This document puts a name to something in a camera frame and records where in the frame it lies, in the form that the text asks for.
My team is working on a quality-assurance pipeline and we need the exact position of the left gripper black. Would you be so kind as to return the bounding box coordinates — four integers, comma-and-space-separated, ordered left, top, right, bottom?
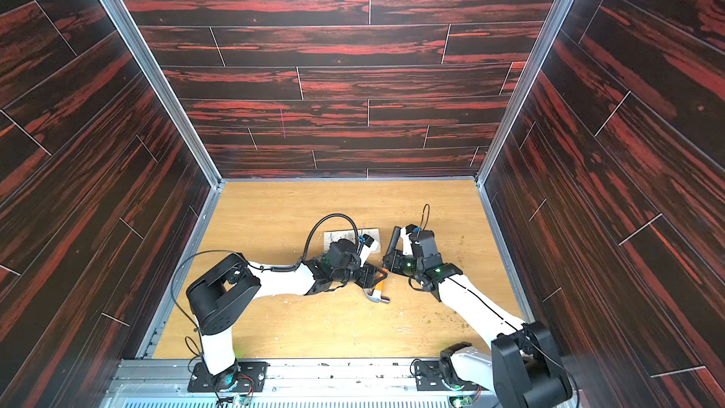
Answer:
330, 260, 390, 290

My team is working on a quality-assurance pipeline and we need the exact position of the claw hammer orange black handle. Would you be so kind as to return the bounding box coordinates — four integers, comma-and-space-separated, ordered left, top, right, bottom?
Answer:
364, 268, 390, 304

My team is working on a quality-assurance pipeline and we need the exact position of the white wooden block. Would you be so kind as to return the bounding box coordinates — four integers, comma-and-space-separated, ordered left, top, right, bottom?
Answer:
323, 229, 381, 254

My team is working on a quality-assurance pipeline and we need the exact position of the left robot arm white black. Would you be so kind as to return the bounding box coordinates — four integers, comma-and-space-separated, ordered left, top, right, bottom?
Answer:
186, 234, 384, 377

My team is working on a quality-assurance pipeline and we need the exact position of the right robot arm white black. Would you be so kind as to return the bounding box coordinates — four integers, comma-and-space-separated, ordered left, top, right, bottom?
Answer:
383, 225, 575, 407

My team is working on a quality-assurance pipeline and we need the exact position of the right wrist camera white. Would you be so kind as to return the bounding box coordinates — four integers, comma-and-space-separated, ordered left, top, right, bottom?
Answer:
401, 224, 420, 256

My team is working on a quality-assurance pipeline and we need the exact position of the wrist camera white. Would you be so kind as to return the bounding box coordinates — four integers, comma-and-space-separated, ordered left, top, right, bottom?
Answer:
401, 224, 420, 256
359, 234, 379, 253

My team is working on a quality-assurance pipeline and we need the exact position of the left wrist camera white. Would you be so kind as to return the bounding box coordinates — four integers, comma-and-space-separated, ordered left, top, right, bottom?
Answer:
359, 234, 379, 253

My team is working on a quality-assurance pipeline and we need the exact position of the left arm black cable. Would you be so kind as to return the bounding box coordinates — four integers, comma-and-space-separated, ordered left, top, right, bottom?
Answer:
301, 212, 362, 264

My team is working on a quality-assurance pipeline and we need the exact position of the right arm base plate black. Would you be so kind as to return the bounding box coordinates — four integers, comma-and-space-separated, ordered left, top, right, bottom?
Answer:
410, 358, 483, 392

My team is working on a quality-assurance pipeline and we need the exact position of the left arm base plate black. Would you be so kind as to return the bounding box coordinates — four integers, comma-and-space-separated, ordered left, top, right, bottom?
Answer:
187, 361, 268, 395

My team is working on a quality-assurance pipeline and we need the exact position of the aluminium front rail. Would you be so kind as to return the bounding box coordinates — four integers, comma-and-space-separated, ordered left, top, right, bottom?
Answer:
100, 358, 498, 407

